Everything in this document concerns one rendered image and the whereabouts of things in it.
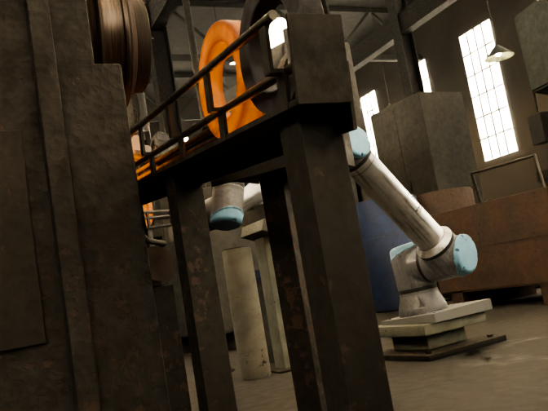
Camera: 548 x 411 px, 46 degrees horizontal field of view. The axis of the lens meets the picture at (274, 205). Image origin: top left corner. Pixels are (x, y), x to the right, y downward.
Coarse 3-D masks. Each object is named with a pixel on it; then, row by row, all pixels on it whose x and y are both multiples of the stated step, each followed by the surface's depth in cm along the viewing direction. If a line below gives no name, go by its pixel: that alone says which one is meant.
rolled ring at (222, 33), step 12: (216, 24) 101; (228, 24) 97; (240, 24) 97; (216, 36) 101; (228, 36) 97; (204, 48) 106; (216, 48) 104; (204, 60) 107; (216, 72) 108; (240, 72) 95; (216, 84) 108; (240, 84) 96; (204, 96) 108; (216, 96) 108; (204, 108) 109; (240, 108) 96; (252, 108) 96; (216, 120) 105; (228, 120) 100; (240, 120) 97; (252, 120) 98; (216, 132) 105; (228, 132) 101
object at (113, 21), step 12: (108, 0) 169; (120, 0) 170; (108, 12) 168; (120, 12) 169; (108, 24) 168; (120, 24) 169; (108, 36) 168; (120, 36) 169; (108, 48) 168; (120, 48) 170; (108, 60) 169; (120, 60) 171
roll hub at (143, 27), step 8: (136, 0) 184; (136, 8) 182; (144, 8) 183; (136, 16) 180; (144, 16) 181; (136, 24) 179; (144, 24) 180; (144, 32) 180; (144, 40) 180; (144, 48) 181; (144, 56) 182; (144, 64) 183; (144, 72) 184; (136, 80) 186; (144, 80) 187; (136, 88) 189; (144, 88) 190
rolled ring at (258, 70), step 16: (256, 0) 87; (272, 0) 86; (288, 0) 79; (304, 0) 77; (256, 16) 88; (240, 32) 92; (240, 48) 92; (256, 48) 91; (256, 64) 91; (256, 80) 89; (256, 96) 89; (272, 96) 85
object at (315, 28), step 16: (288, 16) 75; (304, 16) 76; (320, 16) 77; (336, 16) 78; (288, 32) 75; (304, 32) 76; (320, 32) 77; (336, 32) 78; (304, 48) 76; (320, 48) 77; (336, 48) 78; (304, 64) 76; (320, 64) 76; (336, 64) 77; (304, 80) 75; (320, 80) 76; (336, 80) 77; (304, 96) 75; (320, 96) 76; (336, 96) 77
